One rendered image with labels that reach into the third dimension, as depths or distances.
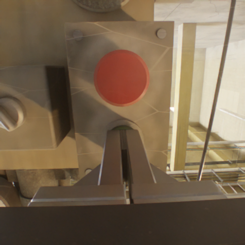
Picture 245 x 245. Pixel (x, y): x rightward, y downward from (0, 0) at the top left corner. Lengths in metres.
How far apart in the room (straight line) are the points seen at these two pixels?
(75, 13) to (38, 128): 0.14
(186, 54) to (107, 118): 7.15
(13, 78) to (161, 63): 0.13
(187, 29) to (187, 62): 1.15
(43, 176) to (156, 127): 0.23
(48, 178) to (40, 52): 0.21
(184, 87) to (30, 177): 7.12
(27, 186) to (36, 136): 0.17
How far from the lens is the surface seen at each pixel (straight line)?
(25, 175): 0.35
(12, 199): 0.40
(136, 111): 0.16
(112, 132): 0.15
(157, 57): 0.16
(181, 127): 7.66
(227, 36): 0.24
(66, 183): 0.38
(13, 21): 0.27
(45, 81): 0.18
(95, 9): 0.23
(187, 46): 7.33
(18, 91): 0.19
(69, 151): 0.27
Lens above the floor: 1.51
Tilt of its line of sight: 17 degrees up
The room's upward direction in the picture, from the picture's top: 179 degrees clockwise
